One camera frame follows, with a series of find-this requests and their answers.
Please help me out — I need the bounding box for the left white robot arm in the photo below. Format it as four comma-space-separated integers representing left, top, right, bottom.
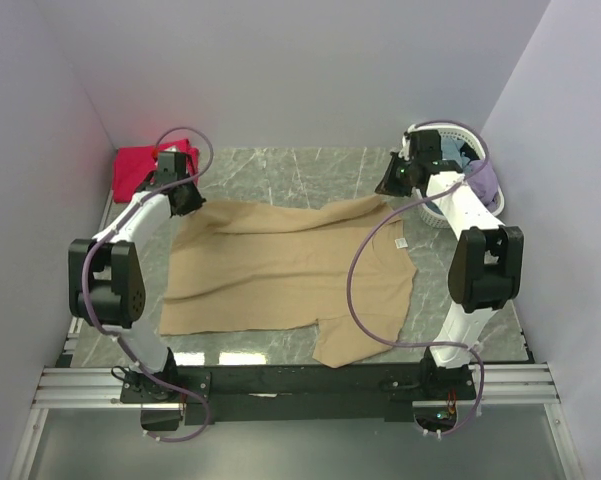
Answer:
68, 149, 205, 402

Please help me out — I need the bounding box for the purple t-shirt in basket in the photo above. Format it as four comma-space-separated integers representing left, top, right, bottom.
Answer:
464, 160, 499, 212

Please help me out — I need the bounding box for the beige t-shirt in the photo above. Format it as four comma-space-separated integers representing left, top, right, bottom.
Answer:
159, 195, 417, 368

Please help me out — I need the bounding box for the blue t-shirt in basket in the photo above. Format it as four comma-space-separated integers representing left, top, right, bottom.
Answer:
441, 137, 478, 171

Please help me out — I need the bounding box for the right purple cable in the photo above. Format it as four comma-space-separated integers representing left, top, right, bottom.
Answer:
346, 118, 491, 441

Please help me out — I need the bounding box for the white laundry basket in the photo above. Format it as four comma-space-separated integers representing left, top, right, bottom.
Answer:
402, 120, 504, 216

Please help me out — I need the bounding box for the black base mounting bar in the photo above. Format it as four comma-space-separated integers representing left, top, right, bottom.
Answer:
120, 360, 476, 431

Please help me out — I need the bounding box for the folded red t-shirt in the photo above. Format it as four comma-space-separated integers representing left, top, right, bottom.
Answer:
111, 138, 199, 204

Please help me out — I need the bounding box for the aluminium frame rail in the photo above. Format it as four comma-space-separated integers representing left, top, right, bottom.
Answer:
9, 199, 581, 480

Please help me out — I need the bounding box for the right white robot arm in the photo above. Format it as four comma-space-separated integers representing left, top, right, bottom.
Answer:
375, 120, 524, 399

